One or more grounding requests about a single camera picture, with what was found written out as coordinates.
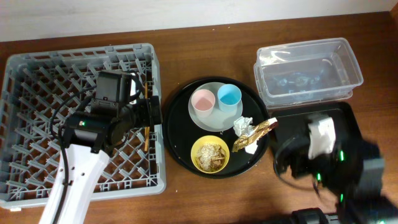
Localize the pink cup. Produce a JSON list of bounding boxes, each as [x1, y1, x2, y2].
[[191, 89, 216, 118]]

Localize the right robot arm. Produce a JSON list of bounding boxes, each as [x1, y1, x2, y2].
[[283, 113, 397, 223]]

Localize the grey plate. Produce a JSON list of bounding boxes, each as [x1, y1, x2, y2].
[[188, 96, 243, 132]]

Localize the yellow bowl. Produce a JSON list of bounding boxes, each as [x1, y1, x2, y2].
[[191, 136, 229, 174]]

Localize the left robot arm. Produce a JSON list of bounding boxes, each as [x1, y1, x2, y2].
[[40, 70, 162, 223]]

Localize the black rectangular tray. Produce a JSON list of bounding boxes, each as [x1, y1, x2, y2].
[[271, 102, 363, 166]]

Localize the food scraps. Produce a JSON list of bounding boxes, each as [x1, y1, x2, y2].
[[195, 143, 226, 172]]

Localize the clear plastic bin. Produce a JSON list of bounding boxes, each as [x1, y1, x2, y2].
[[254, 37, 364, 110]]

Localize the gold foil wrapper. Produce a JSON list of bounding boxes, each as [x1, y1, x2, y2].
[[250, 118, 278, 142]]

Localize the blue cup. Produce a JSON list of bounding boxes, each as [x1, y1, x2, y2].
[[217, 84, 242, 112]]

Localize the white napkin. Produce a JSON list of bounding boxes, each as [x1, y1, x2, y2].
[[233, 116, 257, 154]]

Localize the grey dishwasher rack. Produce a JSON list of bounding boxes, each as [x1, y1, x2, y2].
[[1, 43, 166, 210]]

